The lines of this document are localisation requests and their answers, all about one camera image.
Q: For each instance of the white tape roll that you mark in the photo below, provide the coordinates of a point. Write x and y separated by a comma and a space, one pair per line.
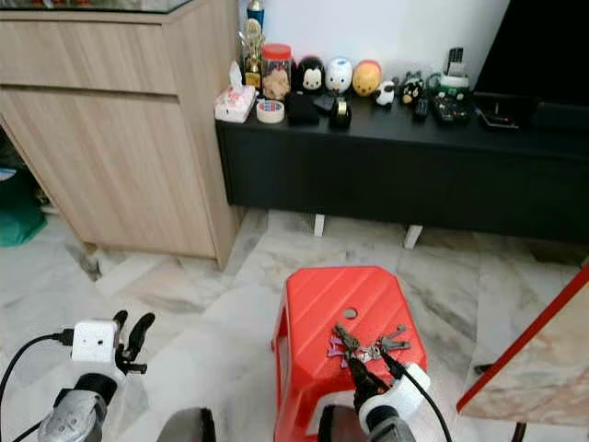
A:
270, 111

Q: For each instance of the pink white tissue pack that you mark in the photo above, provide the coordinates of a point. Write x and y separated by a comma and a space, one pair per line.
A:
235, 103

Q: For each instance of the flat black device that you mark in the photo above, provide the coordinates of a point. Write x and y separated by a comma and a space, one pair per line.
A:
498, 117

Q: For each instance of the gold trophy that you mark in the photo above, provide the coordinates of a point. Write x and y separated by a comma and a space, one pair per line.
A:
252, 52

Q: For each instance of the yellow orange plush toy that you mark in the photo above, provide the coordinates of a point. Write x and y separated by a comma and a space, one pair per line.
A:
367, 78

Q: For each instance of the black tape dispenser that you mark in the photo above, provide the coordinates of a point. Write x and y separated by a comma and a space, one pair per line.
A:
340, 112

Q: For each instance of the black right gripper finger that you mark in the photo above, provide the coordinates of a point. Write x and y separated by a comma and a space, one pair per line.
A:
360, 377
394, 366

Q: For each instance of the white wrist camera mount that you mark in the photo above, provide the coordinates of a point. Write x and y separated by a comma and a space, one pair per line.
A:
407, 391
95, 341

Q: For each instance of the light wooden cabinet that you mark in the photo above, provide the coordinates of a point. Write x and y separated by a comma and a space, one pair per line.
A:
120, 157

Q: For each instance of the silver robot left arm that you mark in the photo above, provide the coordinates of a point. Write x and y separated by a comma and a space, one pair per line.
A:
74, 419

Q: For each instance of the blue bottle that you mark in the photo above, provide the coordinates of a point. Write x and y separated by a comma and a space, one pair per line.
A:
255, 12

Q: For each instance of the marble table with red edge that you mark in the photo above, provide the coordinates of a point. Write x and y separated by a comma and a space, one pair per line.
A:
543, 359

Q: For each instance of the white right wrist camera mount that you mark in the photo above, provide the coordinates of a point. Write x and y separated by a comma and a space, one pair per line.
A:
407, 391

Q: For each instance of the small white panda figure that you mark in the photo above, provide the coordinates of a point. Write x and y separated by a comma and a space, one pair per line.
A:
385, 93

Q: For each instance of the black keypad with coloured buttons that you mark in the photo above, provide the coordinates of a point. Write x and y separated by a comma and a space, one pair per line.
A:
452, 110

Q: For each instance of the white round plush toy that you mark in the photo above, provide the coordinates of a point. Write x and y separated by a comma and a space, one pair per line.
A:
339, 75

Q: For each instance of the clear jar with red lid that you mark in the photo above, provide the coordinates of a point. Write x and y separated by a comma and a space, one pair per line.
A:
277, 75

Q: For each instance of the black box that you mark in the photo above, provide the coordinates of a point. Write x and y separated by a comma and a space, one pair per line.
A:
303, 109

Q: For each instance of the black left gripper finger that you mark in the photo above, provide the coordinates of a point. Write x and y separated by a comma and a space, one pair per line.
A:
121, 318
141, 330

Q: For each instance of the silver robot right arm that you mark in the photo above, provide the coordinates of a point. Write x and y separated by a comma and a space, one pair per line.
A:
391, 433

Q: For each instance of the red plastic stool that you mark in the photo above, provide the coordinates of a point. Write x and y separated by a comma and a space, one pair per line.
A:
340, 299

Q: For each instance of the black television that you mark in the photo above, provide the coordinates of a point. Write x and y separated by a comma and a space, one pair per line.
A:
538, 51

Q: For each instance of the small black remote control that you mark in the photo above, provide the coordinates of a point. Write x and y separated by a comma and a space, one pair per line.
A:
421, 109

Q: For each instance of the white console foot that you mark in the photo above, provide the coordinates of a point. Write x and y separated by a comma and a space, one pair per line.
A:
318, 226
411, 237

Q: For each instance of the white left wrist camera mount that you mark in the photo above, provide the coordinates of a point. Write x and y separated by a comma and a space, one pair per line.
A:
95, 341

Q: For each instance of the small black animal figure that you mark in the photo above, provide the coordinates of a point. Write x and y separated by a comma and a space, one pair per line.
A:
410, 89

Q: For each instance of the black low console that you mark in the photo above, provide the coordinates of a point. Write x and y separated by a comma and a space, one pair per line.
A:
396, 175

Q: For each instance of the green bag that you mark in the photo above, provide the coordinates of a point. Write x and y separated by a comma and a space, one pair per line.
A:
20, 210

